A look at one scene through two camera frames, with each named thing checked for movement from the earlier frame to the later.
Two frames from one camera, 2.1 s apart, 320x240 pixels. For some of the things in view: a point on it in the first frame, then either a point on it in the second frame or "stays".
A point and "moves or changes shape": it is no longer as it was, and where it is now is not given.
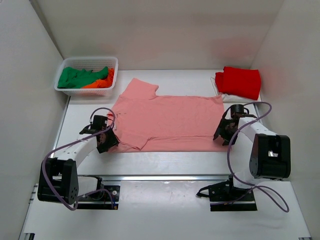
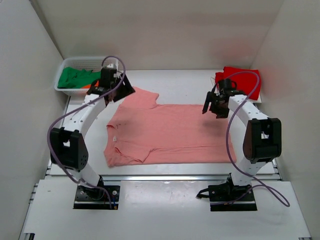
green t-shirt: [71, 77] stays
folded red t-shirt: [243, 82] stays
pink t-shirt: [146, 123] moves or changes shape
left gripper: [113, 141] → [127, 89]
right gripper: [220, 131] → [212, 97]
